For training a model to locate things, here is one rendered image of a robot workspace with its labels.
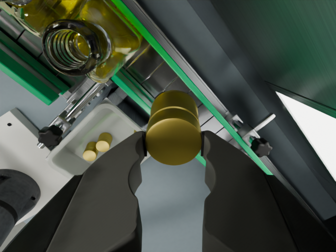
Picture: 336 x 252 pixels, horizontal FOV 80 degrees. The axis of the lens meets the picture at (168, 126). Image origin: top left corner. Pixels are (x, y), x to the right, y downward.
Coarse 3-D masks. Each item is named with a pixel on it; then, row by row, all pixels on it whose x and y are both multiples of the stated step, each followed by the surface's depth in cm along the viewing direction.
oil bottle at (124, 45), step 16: (80, 0) 15; (96, 0) 15; (80, 16) 15; (96, 16) 15; (112, 16) 16; (112, 32) 15; (128, 32) 16; (80, 48) 18; (112, 48) 16; (128, 48) 16; (112, 64) 16; (96, 80) 18
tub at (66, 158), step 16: (96, 112) 44; (112, 112) 51; (80, 128) 45; (96, 128) 53; (112, 128) 53; (128, 128) 54; (64, 144) 46; (80, 144) 54; (112, 144) 55; (48, 160) 47; (64, 160) 51; (80, 160) 55; (144, 160) 50
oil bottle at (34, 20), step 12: (36, 0) 14; (48, 0) 14; (60, 0) 15; (72, 0) 15; (12, 12) 14; (24, 12) 14; (36, 12) 14; (48, 12) 15; (60, 12) 16; (24, 24) 15; (36, 24) 15
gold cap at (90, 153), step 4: (88, 144) 53; (92, 144) 53; (88, 148) 51; (92, 148) 51; (84, 152) 51; (88, 152) 51; (92, 152) 51; (96, 152) 52; (84, 156) 51; (88, 156) 51; (92, 156) 51; (88, 160) 52; (92, 160) 52
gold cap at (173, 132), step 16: (160, 96) 14; (176, 96) 14; (160, 112) 12; (176, 112) 11; (192, 112) 12; (160, 128) 11; (176, 128) 11; (192, 128) 11; (160, 144) 12; (176, 144) 12; (192, 144) 12; (160, 160) 12; (176, 160) 12
